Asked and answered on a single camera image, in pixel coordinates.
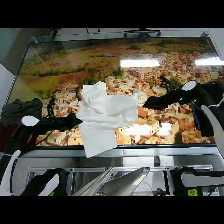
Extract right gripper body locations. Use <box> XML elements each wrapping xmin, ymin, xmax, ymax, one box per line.
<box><xmin>142</xmin><ymin>88</ymin><xmax>184</xmax><ymax>111</ymax></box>

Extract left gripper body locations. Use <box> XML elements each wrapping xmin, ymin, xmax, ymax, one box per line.
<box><xmin>49</xmin><ymin>112</ymin><xmax>84</xmax><ymax>133</ymax></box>

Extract white shirt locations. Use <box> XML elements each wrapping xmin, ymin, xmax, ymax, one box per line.
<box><xmin>75</xmin><ymin>81</ymin><xmax>140</xmax><ymax>159</ymax></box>

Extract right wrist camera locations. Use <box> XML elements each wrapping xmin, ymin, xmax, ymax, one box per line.
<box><xmin>159</xmin><ymin>75</ymin><xmax>175</xmax><ymax>92</ymax></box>

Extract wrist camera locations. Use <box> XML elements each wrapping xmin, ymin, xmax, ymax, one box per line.
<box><xmin>46</xmin><ymin>96</ymin><xmax>58</xmax><ymax>118</ymax></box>
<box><xmin>159</xmin><ymin>75</ymin><xmax>175</xmax><ymax>92</ymax></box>

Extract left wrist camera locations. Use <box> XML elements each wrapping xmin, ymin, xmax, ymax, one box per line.
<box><xmin>46</xmin><ymin>96</ymin><xmax>58</xmax><ymax>118</ymax></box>

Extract silver frame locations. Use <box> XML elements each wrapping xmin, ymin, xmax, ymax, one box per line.
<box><xmin>13</xmin><ymin>145</ymin><xmax>222</xmax><ymax>197</ymax></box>

